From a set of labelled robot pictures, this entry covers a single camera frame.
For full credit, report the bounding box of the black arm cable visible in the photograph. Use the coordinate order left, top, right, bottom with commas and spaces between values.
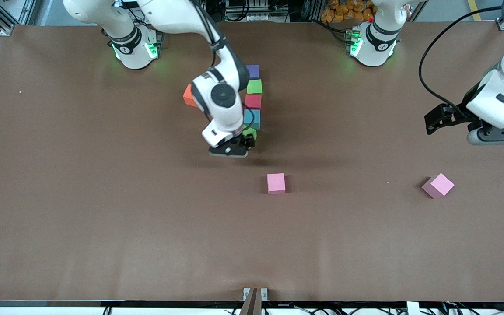
191, 0, 255, 136
418, 6, 504, 115

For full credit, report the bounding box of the small metal bracket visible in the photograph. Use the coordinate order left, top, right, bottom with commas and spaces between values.
243, 287, 269, 301

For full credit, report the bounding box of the bag of orange fruit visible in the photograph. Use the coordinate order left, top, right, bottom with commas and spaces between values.
321, 0, 375, 23

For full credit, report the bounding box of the brown table cover sheet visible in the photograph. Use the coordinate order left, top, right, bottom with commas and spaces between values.
0, 22, 504, 302

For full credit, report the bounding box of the brown pole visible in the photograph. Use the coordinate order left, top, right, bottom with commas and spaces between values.
240, 287, 259, 315

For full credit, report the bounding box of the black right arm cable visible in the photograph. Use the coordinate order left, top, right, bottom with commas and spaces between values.
191, 0, 255, 136

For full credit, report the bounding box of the pale lilac pink foam block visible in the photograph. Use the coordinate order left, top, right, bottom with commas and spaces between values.
421, 173, 455, 200

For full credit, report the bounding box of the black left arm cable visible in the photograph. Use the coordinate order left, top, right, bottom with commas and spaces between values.
418, 6, 504, 115

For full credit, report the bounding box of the orange foam block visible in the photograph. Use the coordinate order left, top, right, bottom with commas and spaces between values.
183, 84, 200, 108

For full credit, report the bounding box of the metal equipment rack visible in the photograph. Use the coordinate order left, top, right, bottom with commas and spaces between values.
226, 0, 290, 22

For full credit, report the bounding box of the blue foam block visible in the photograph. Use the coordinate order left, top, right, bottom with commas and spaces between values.
243, 109, 261, 130

